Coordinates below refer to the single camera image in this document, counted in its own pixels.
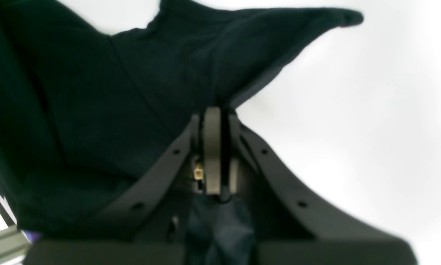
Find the black t-shirt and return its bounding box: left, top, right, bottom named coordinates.
left=0, top=0, right=364, bottom=265

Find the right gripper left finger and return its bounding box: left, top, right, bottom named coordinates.
left=24, top=107, right=223, bottom=265

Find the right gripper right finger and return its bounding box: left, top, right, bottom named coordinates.
left=228, top=113, right=417, bottom=265

